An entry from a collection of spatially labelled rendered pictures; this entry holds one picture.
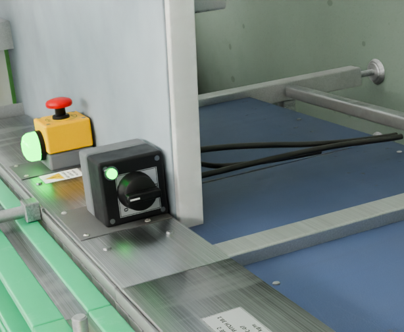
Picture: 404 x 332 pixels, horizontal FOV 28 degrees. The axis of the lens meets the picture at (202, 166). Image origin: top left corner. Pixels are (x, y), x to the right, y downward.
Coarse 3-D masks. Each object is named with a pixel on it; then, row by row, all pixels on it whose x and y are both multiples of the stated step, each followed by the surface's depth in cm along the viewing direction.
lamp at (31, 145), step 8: (24, 136) 122; (32, 136) 122; (40, 136) 122; (24, 144) 122; (32, 144) 121; (40, 144) 122; (24, 152) 122; (32, 152) 121; (40, 152) 122; (32, 160) 123; (40, 160) 124
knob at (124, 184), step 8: (128, 176) 95; (136, 176) 95; (144, 176) 95; (120, 184) 95; (128, 184) 94; (136, 184) 94; (144, 184) 95; (152, 184) 95; (120, 192) 95; (128, 192) 94; (136, 192) 94; (144, 192) 94; (152, 192) 94; (160, 192) 94; (120, 200) 95; (128, 200) 93; (136, 200) 93; (144, 200) 94; (152, 200) 96; (136, 208) 95; (144, 208) 95
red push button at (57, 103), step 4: (48, 100) 124; (52, 100) 123; (56, 100) 122; (60, 100) 122; (64, 100) 122; (68, 100) 123; (48, 104) 122; (52, 104) 122; (56, 104) 122; (60, 104) 122; (64, 104) 122; (68, 104) 122; (48, 108) 123; (52, 108) 122; (56, 108) 122; (60, 108) 122; (64, 108) 124; (56, 112) 123; (60, 112) 123; (64, 112) 124
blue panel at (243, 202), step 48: (384, 144) 126; (240, 192) 111; (288, 192) 109; (336, 192) 107; (384, 192) 105; (336, 240) 92; (384, 240) 90; (288, 288) 81; (336, 288) 80; (384, 288) 79
